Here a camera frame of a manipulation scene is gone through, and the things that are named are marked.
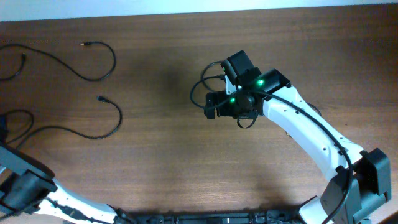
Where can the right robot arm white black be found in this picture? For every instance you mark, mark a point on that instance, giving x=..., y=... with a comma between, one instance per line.
x=359, y=181

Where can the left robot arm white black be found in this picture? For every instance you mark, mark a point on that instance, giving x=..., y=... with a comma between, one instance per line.
x=33, y=188

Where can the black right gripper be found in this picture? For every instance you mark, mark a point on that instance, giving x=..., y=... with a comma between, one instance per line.
x=221, y=109

